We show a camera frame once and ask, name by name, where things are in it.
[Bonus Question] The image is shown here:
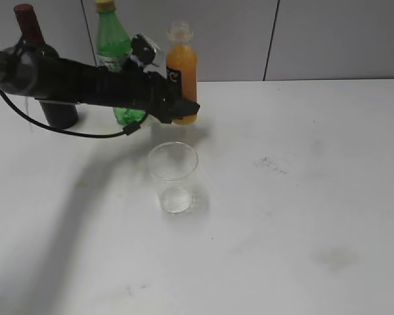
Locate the NFC orange juice bottle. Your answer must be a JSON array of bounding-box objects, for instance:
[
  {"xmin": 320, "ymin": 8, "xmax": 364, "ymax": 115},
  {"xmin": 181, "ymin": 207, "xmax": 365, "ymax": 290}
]
[{"xmin": 165, "ymin": 20, "xmax": 198, "ymax": 127}]

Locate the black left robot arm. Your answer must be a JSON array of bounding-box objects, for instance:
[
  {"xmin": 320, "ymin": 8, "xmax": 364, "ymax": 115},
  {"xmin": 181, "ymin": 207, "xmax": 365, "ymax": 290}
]
[{"xmin": 0, "ymin": 49, "xmax": 200, "ymax": 123}]

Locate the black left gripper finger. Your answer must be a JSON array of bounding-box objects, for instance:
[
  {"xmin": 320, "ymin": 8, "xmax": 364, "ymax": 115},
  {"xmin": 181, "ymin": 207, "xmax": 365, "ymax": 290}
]
[{"xmin": 169, "ymin": 98, "xmax": 200, "ymax": 120}]

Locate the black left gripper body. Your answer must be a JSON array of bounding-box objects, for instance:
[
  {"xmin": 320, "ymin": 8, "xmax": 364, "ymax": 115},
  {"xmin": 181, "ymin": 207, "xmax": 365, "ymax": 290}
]
[{"xmin": 120, "ymin": 55, "xmax": 184, "ymax": 124}]

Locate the dark red wine bottle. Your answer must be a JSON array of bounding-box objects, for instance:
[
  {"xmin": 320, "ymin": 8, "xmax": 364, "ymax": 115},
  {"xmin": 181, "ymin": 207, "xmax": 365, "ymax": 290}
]
[{"xmin": 13, "ymin": 3, "xmax": 78, "ymax": 130}]

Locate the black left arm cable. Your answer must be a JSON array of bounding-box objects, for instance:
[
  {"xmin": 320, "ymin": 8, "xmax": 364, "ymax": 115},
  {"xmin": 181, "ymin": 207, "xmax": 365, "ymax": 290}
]
[{"xmin": 0, "ymin": 83, "xmax": 149, "ymax": 138}]

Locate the transparent plastic cup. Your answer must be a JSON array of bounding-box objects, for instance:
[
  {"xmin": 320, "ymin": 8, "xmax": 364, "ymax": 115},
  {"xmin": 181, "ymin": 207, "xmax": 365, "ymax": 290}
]
[{"xmin": 147, "ymin": 142, "xmax": 199, "ymax": 214}]

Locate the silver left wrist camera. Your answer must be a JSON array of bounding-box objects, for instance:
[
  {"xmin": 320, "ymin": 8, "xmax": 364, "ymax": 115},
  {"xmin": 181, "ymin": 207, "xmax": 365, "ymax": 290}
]
[{"xmin": 131, "ymin": 33, "xmax": 163, "ymax": 68}]

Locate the green plastic soda bottle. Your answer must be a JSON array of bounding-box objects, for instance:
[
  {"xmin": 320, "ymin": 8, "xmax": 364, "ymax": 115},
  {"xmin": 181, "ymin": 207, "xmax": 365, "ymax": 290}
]
[{"xmin": 95, "ymin": 0, "xmax": 148, "ymax": 126}]

